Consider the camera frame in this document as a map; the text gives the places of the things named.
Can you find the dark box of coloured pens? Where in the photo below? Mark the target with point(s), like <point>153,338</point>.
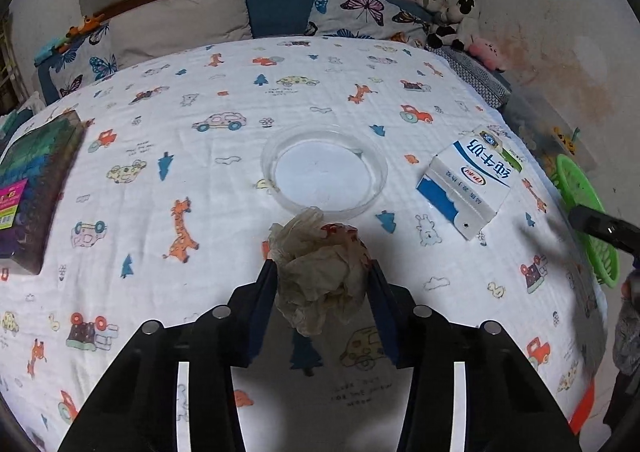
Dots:
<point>33,171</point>

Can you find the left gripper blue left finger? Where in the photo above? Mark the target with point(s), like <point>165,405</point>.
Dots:
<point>264,291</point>

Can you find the green plastic mesh basket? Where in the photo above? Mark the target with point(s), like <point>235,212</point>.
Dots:
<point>576,189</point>

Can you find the black white plush cow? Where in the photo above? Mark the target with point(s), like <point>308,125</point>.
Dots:
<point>454,23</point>

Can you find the clear plastic bowl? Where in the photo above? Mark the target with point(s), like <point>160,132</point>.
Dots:
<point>323,167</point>

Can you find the printed white table cloth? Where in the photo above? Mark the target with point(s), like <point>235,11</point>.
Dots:
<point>197,165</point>

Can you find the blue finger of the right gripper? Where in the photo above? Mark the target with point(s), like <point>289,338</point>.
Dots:
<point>619,233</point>

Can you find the tissue paper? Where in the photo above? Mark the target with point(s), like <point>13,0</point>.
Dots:
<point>322,267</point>

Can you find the butterfly print pillow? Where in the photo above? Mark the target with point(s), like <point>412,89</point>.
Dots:
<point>366,19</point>

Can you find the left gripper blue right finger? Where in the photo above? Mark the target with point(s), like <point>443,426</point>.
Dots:
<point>382,304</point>

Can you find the white blue milk carton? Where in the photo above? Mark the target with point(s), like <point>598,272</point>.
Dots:
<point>469,180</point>

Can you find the beige cushion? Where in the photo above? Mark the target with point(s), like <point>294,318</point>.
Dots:
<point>169,26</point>

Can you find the butterfly pillow at left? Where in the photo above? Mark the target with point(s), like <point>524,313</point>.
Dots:
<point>89,59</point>

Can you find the pink plush toy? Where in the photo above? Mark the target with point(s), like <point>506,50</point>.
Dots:
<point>488,54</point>

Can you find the clear plastic toy bin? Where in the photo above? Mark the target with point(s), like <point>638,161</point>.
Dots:
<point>544,131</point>

